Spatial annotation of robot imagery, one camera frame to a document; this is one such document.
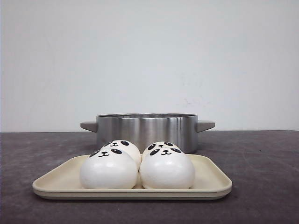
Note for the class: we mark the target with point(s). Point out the panda bun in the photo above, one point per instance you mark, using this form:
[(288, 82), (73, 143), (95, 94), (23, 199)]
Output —
[(128, 147), (159, 144), (167, 168), (108, 169)]

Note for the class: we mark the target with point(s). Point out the stainless steel pot grey handles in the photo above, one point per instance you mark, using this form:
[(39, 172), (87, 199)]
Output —
[(143, 129)]

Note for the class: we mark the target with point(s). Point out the beige rectangular tray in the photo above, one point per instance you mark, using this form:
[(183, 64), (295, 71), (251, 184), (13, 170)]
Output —
[(63, 183)]

